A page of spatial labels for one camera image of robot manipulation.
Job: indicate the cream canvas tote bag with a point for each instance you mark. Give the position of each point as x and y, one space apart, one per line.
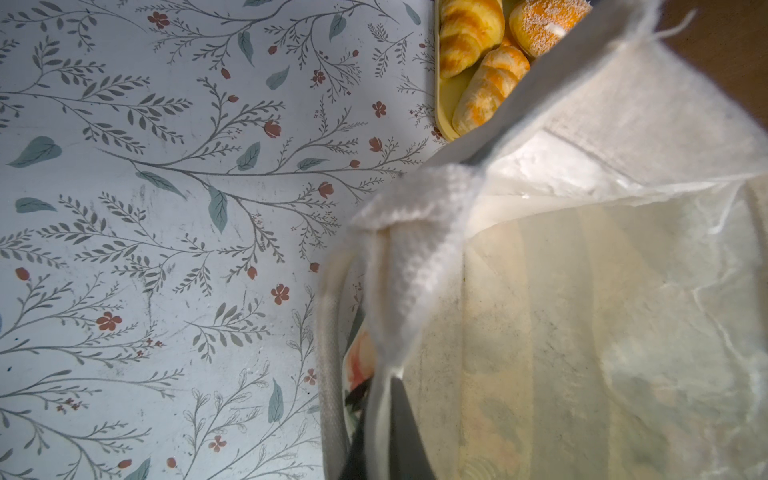
576 289

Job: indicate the yellow bread tray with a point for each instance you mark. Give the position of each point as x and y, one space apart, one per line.
448 91

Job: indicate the sugared round bun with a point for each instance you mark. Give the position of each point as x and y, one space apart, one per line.
538 25

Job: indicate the croissant bread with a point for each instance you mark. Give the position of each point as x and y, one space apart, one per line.
468 30

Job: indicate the left gripper own finger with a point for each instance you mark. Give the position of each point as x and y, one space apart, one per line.
407 455

